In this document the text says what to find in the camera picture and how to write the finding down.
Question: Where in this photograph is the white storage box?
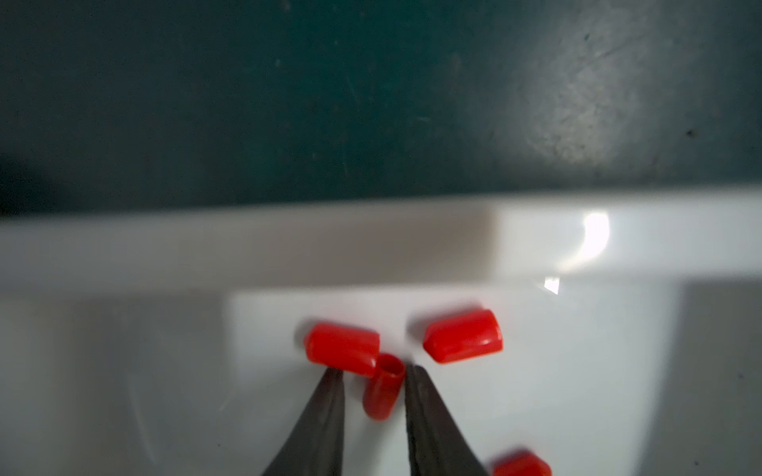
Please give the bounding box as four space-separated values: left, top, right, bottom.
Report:
1 188 761 475

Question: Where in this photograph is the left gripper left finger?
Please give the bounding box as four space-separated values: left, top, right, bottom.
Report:
263 368 345 476

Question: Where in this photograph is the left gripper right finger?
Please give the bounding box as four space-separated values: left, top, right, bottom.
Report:
404 364 487 476

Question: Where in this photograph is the red sleeve two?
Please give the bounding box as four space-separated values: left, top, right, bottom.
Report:
304 322 380 377

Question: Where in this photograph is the red sleeve five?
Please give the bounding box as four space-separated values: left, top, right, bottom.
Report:
492 450 553 476

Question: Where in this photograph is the red sleeve four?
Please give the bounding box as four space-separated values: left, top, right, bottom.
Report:
423 309 504 364

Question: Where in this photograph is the red sleeve three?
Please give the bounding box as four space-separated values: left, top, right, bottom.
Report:
362 353 406 422

